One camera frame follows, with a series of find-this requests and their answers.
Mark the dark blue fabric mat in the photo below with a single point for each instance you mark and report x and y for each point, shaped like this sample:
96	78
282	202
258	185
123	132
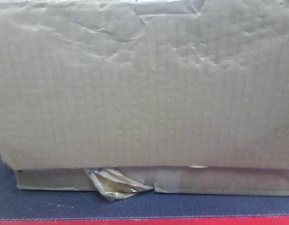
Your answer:
17	204

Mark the brown cardboard box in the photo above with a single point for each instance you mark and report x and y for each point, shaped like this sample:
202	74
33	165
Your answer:
187	96

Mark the crumpled yellowish packing tape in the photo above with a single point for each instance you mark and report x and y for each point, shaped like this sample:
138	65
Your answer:
113	185

